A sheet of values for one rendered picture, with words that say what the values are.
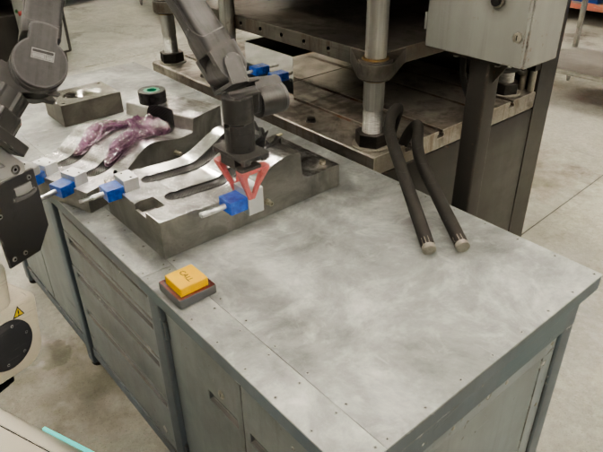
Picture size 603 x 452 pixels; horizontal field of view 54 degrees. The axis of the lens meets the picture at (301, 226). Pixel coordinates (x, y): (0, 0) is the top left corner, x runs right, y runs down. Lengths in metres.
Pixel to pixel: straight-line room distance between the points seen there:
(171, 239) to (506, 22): 0.93
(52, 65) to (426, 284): 0.76
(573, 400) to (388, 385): 1.28
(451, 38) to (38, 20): 1.04
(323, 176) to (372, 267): 0.34
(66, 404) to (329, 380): 1.33
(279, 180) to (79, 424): 1.10
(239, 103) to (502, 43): 0.74
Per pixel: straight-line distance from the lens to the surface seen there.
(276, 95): 1.13
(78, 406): 2.16
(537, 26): 1.58
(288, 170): 1.39
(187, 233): 1.28
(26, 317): 1.30
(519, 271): 1.28
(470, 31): 1.63
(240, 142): 1.11
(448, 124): 1.99
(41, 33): 1.00
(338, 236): 1.32
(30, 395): 2.26
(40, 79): 0.98
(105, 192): 1.37
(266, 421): 1.18
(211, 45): 1.10
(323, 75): 2.15
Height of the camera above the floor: 1.51
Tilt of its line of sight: 32 degrees down
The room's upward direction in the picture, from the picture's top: 1 degrees counter-clockwise
